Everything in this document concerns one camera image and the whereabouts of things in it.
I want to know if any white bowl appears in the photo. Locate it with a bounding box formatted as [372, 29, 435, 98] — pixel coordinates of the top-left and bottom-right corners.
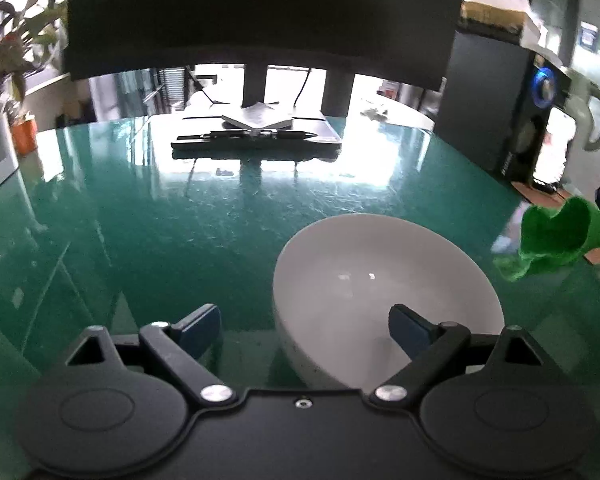
[272, 213, 506, 391]

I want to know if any smartphone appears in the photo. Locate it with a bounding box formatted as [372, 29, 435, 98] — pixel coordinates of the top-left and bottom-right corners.
[534, 109, 577, 192]

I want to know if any pale green kettle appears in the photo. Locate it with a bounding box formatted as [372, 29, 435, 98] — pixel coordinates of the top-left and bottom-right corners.
[562, 67, 600, 153]

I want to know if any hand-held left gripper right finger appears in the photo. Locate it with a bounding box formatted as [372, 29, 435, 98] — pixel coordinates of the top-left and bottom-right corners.
[372, 303, 552, 407]

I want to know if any yellow cardboard box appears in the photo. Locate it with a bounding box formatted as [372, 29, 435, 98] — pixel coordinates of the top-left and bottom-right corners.
[460, 0, 551, 48]

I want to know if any black speaker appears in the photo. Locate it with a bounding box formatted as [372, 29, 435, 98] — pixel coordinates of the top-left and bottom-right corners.
[432, 30, 566, 183]

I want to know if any black monitor stand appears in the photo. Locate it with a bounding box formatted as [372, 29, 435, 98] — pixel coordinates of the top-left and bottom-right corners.
[170, 62, 355, 153]

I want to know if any orange pot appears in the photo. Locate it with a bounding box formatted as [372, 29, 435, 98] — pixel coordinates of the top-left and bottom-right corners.
[10, 115, 38, 157]

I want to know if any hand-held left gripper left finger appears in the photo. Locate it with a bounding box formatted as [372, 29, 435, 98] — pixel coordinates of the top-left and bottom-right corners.
[64, 303, 235, 407]

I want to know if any brown leather mat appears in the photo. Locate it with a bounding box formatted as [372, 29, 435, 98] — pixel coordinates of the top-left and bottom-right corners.
[510, 179, 600, 263]

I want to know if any green leafy plant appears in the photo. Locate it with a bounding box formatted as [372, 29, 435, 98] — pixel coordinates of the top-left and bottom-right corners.
[0, 0, 68, 126]

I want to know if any green cloth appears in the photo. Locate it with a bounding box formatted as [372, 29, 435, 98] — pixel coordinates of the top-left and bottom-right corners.
[492, 196, 600, 282]

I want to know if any black computer monitor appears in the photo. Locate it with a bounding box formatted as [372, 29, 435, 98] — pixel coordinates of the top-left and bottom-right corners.
[62, 0, 468, 92]

